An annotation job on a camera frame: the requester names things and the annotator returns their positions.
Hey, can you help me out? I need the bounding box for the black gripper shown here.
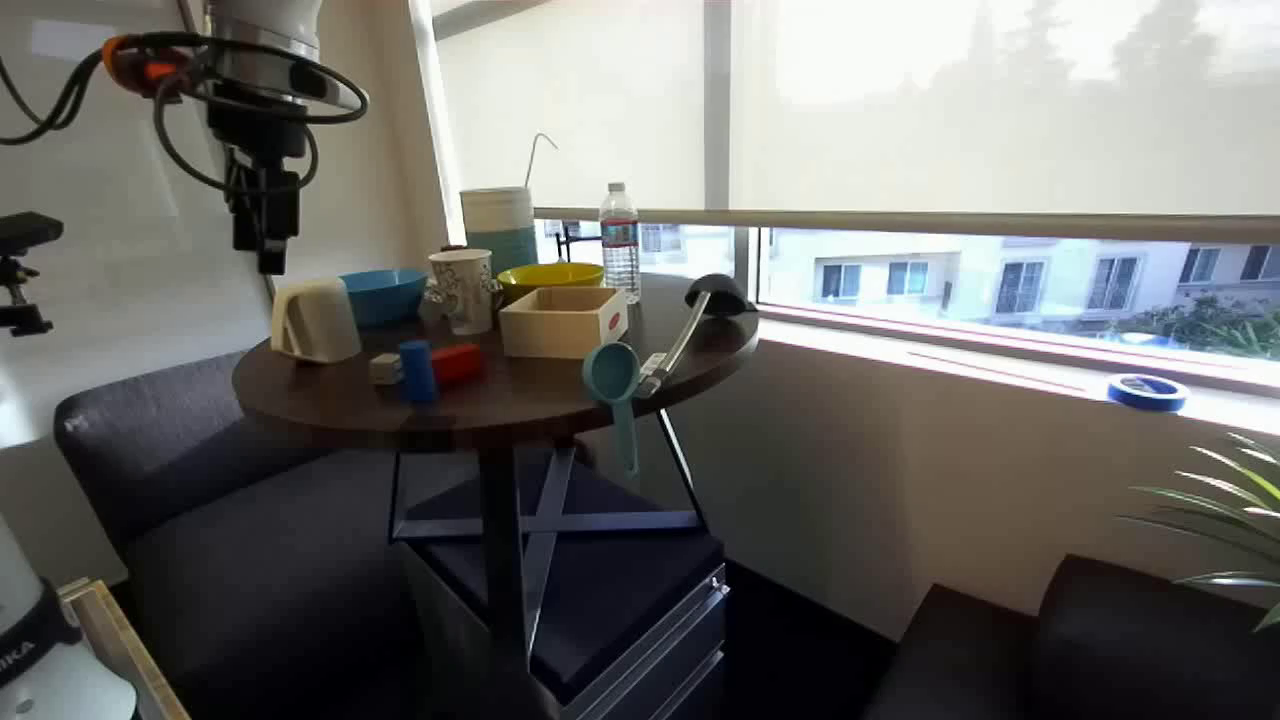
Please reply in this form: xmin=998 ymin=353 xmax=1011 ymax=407
xmin=210 ymin=96 xmax=323 ymax=279

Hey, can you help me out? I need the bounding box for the cream plastic jug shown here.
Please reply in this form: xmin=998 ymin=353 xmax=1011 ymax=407
xmin=270 ymin=274 xmax=367 ymax=369

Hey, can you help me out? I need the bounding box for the blue plastic bowl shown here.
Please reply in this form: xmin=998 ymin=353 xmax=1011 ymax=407
xmin=335 ymin=263 xmax=431 ymax=334

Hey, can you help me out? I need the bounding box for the white patterned cup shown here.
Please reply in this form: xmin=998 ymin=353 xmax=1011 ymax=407
xmin=425 ymin=244 xmax=500 ymax=341

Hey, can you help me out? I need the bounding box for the thin bent rod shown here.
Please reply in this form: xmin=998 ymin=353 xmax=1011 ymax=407
xmin=519 ymin=130 xmax=566 ymax=191

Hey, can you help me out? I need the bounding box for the light wooden box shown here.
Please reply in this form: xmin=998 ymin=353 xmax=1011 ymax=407
xmin=495 ymin=286 xmax=631 ymax=366

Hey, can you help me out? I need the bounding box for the grey fabric sofa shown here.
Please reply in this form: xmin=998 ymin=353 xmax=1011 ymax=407
xmin=54 ymin=349 xmax=454 ymax=720

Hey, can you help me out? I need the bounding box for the white roller blind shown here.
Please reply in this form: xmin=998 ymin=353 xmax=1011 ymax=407
xmin=431 ymin=0 xmax=712 ymax=217
xmin=728 ymin=0 xmax=1280 ymax=249

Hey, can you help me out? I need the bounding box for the clear water bottle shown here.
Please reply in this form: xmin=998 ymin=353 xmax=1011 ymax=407
xmin=597 ymin=182 xmax=646 ymax=298

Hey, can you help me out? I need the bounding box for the round dark wooden table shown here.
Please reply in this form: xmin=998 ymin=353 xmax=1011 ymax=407
xmin=232 ymin=274 xmax=764 ymax=671

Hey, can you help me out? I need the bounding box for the teal ball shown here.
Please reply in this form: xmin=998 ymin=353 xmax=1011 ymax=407
xmin=579 ymin=341 xmax=650 ymax=480

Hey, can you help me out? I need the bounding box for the white device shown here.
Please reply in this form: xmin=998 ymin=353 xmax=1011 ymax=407
xmin=0 ymin=515 xmax=140 ymax=720

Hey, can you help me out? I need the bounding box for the blue dish on sill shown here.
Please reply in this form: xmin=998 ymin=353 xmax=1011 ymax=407
xmin=1106 ymin=371 xmax=1188 ymax=418

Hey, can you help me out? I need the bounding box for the black leather couch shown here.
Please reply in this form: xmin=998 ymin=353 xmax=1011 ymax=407
xmin=859 ymin=553 xmax=1280 ymax=720

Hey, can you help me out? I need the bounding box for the green potted plant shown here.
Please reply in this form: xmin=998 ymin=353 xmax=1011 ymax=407
xmin=1133 ymin=429 xmax=1280 ymax=636

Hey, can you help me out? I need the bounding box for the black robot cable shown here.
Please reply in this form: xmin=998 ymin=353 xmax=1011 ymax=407
xmin=0 ymin=27 xmax=376 ymax=198

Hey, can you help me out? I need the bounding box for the light wooden frame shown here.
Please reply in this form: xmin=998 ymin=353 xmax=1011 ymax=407
xmin=58 ymin=575 xmax=193 ymax=720

